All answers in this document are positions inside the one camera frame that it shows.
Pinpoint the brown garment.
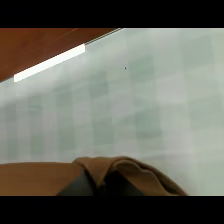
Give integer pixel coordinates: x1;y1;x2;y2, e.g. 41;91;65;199
0;156;188;197

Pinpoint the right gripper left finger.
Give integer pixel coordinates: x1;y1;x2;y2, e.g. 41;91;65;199
56;168;98;197

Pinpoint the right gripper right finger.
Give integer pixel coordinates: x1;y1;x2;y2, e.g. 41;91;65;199
103;171;148;197

